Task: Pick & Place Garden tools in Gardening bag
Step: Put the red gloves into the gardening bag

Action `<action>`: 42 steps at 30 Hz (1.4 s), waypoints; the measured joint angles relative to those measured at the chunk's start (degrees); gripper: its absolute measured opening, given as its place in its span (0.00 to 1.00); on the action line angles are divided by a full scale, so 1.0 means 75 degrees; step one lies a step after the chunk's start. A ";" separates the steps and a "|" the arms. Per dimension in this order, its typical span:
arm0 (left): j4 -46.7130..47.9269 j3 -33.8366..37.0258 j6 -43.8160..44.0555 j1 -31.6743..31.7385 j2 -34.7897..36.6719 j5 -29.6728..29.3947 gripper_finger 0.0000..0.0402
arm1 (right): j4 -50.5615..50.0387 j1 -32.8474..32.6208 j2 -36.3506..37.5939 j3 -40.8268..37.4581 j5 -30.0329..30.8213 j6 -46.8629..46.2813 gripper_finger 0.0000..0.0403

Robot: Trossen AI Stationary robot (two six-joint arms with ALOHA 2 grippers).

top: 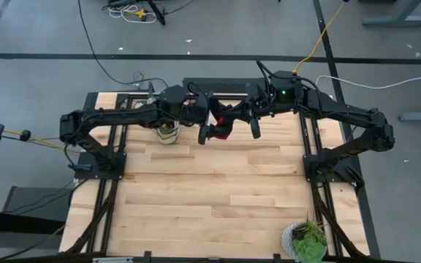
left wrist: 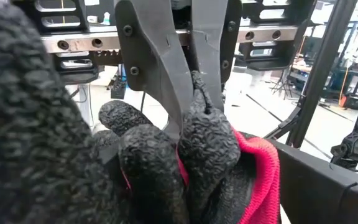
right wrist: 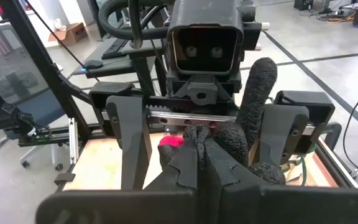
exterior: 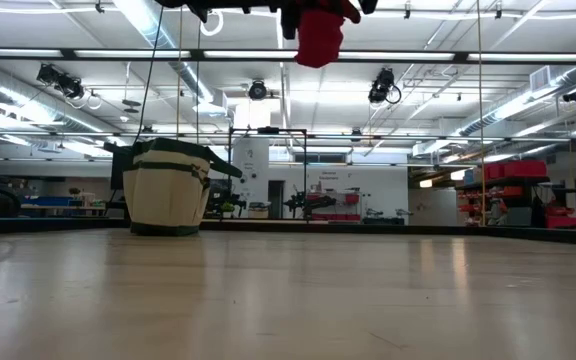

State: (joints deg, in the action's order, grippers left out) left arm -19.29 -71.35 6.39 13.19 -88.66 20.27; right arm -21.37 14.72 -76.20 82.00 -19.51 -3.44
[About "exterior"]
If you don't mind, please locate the black red gardening glove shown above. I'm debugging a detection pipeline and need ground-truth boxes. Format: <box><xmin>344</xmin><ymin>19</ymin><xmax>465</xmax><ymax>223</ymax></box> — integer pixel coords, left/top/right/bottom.
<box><xmin>279</xmin><ymin>0</ymin><xmax>363</xmax><ymax>70</ymax></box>

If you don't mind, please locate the cream green gardening bag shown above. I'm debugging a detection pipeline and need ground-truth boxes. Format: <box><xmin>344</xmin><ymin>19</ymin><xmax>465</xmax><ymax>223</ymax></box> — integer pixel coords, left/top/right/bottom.
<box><xmin>103</xmin><ymin>137</ymin><xmax>244</xmax><ymax>238</ymax></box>

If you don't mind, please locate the rack with red bins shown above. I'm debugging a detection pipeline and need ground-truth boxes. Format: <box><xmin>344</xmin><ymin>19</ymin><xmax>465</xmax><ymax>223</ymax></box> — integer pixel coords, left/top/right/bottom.
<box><xmin>311</xmin><ymin>192</ymin><xmax>362</xmax><ymax>222</ymax></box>

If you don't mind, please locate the cream basket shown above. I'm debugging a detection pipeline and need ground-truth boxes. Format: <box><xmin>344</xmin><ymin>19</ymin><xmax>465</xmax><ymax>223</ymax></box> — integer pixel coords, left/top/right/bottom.
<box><xmin>246</xmin><ymin>201</ymin><xmax>272</xmax><ymax>220</ymax></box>

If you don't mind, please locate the shelf with red bins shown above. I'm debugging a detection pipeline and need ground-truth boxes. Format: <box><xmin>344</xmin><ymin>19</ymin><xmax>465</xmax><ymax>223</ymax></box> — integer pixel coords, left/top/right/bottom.
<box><xmin>455</xmin><ymin>159</ymin><xmax>576</xmax><ymax>230</ymax></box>

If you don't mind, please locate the table with blue bins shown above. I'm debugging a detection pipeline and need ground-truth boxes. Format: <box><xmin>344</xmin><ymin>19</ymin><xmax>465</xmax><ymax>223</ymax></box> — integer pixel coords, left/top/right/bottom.
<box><xmin>20</xmin><ymin>194</ymin><xmax>108</xmax><ymax>218</ymax></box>

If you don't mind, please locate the white cable loop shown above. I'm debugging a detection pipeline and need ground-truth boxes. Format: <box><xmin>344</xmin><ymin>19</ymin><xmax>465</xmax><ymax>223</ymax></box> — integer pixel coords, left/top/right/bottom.
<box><xmin>199</xmin><ymin>9</ymin><xmax>225</xmax><ymax>38</ymax></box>

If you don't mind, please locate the black frame bar with lights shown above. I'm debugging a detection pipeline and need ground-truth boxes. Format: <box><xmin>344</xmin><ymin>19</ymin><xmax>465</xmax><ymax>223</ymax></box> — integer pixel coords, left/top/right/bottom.
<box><xmin>0</xmin><ymin>47</ymin><xmax>576</xmax><ymax>64</ymax></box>

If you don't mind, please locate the black cable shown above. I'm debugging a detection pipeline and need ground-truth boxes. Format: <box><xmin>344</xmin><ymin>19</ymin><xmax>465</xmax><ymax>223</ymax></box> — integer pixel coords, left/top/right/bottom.
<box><xmin>134</xmin><ymin>4</ymin><xmax>165</xmax><ymax>144</ymax></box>

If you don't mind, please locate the black station frame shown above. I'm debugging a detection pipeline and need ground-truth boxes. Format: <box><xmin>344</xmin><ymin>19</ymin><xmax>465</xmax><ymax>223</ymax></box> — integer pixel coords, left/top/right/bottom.
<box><xmin>226</xmin><ymin>127</ymin><xmax>309</xmax><ymax>221</ymax></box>

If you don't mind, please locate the black aluminium table frame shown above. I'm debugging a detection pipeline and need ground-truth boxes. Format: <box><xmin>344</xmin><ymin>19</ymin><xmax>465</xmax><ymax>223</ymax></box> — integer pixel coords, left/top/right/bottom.
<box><xmin>0</xmin><ymin>213</ymin><xmax>576</xmax><ymax>248</ymax></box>

